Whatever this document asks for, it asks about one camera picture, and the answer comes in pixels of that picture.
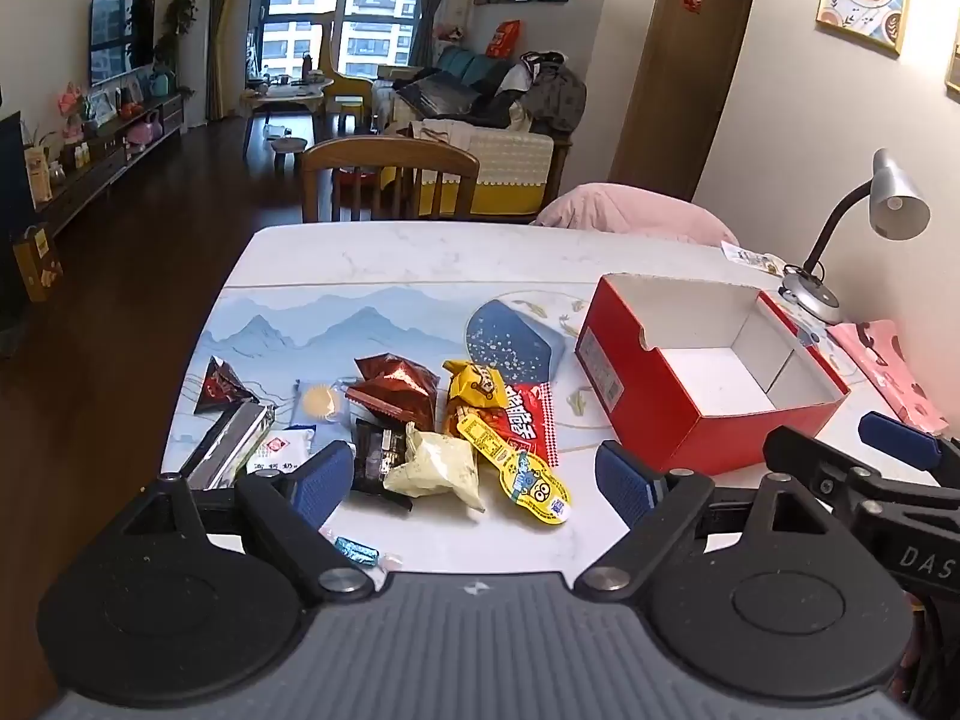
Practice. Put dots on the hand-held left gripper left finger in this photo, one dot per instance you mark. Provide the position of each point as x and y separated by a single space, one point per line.
328 480

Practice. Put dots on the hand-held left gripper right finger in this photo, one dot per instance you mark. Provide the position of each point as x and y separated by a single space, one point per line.
622 484

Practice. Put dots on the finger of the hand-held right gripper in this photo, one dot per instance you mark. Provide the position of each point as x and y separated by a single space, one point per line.
900 436
814 457

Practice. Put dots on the white blue biscuit packet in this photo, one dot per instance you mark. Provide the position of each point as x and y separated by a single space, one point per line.
277 450

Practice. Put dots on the red cardboard box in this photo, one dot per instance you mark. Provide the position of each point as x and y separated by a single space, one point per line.
652 390

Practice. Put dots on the cream snack packet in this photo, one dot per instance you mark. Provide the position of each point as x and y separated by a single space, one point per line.
439 469

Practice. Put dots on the red snack packet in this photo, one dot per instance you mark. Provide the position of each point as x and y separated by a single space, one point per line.
529 420

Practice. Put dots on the yellow snack packet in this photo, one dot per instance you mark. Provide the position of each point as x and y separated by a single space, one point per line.
472 382

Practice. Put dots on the black snack packet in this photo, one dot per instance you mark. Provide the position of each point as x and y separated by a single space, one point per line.
371 457

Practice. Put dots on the blue wrapped candy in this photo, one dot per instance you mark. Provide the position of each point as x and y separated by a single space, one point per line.
356 549

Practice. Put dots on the pink patterned bag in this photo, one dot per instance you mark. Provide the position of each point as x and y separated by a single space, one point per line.
885 360

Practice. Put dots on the light blue biscuit packet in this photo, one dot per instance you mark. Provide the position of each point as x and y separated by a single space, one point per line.
315 401

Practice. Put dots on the yellow cartoon jelly packet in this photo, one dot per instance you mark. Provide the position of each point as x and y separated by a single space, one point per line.
525 484

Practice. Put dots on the long silver foil packet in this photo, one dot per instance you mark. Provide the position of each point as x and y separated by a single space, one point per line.
229 439

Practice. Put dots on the shiny brown-red snack packet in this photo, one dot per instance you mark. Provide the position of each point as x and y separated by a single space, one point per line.
397 382

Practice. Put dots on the dark triangular chocolate packet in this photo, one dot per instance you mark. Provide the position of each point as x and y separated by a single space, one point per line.
221 386

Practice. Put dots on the small printed white packet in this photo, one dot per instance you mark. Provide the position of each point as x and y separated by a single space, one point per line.
754 255

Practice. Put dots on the silver desk lamp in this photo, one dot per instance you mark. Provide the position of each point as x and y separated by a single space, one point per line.
896 199

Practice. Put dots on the pink chair cushion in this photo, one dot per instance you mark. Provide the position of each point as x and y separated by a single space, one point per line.
630 214

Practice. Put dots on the wooden dining chair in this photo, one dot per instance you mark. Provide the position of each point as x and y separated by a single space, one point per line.
390 154

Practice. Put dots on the small wooden stool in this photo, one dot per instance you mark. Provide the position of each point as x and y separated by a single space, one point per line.
289 144

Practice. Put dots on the sofa with cream cover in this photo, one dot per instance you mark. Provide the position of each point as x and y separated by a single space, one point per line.
510 157

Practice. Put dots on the brown gift box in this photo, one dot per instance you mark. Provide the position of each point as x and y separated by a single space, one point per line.
37 262

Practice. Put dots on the yellow framed picture edge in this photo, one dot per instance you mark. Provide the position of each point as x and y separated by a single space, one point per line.
955 67

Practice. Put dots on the dark television cabinet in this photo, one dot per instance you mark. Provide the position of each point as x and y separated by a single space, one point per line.
97 165

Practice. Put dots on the brown wooden door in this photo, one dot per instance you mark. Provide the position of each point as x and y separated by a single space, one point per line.
675 90

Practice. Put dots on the pink toy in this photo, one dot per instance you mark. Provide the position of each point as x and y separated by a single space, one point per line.
142 131

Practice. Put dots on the dark clothes pile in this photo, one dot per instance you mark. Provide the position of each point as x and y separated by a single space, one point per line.
555 94

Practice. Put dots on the yellow carton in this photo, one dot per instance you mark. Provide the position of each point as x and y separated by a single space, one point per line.
37 176

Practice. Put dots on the black screen panel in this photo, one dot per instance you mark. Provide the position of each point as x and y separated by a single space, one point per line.
11 202

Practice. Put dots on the white standing air conditioner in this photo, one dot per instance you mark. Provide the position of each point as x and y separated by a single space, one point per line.
196 52

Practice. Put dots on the pink flowers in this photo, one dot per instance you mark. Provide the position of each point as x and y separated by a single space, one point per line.
71 105

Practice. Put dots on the brown curtain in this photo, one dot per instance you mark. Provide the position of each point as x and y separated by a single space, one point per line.
229 30

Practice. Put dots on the orange bag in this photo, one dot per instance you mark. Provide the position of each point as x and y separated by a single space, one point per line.
504 37

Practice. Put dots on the large window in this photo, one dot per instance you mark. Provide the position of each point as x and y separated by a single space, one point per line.
375 15

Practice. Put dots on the green potted plant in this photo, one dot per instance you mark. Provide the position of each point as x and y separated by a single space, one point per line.
180 15

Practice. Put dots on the wall television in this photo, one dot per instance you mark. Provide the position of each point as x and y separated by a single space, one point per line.
120 37

